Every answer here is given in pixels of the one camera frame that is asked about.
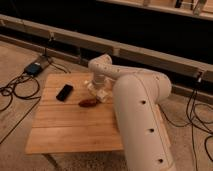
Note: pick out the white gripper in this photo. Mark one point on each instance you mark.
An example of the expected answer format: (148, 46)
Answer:
(102, 93)

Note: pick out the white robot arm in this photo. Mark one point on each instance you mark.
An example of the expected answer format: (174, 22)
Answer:
(136, 94)

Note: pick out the black rectangular remote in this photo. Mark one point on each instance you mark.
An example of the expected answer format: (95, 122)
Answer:
(64, 92)

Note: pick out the wooden table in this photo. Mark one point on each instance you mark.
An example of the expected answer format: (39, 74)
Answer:
(65, 127)

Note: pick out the black power adapter box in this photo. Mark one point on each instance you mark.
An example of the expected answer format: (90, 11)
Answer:
(33, 69)

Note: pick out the long wooden rail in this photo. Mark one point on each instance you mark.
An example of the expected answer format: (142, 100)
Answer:
(179, 65)

